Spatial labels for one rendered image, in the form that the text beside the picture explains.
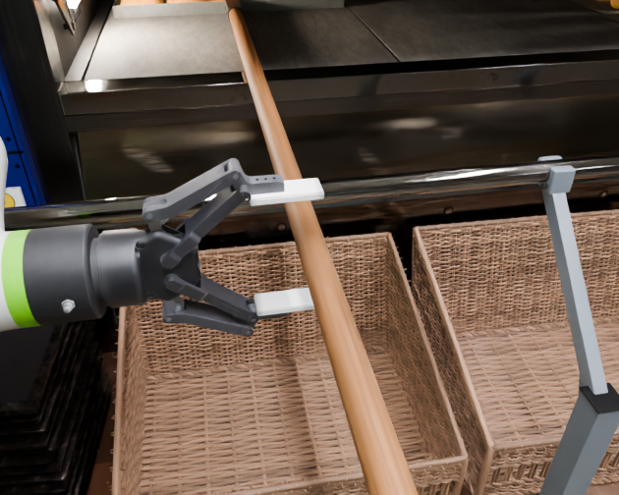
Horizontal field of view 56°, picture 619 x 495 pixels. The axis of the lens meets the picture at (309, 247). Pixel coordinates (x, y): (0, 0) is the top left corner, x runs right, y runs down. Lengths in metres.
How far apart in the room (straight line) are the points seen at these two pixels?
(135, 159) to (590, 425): 0.85
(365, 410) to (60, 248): 0.30
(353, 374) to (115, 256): 0.24
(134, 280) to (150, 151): 0.59
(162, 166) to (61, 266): 0.60
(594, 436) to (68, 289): 0.66
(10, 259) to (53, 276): 0.04
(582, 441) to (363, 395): 0.49
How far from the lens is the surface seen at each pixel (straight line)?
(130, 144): 1.13
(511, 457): 1.07
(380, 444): 0.41
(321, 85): 1.08
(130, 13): 1.52
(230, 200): 0.54
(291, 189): 0.55
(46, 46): 1.07
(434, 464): 0.99
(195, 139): 1.12
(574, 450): 0.90
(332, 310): 0.50
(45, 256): 0.57
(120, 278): 0.56
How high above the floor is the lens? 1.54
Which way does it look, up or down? 36 degrees down
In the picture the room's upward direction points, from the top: straight up
